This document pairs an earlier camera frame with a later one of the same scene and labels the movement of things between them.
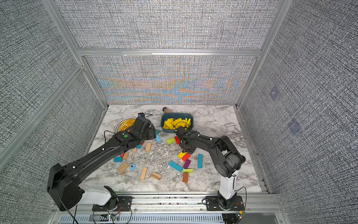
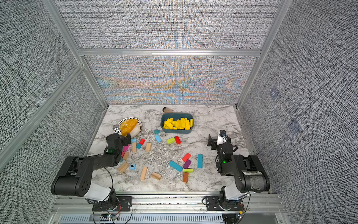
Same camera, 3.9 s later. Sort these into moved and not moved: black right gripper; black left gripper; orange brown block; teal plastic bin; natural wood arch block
Moved: black left gripper; black right gripper
Not moved: natural wood arch block; teal plastic bin; orange brown block
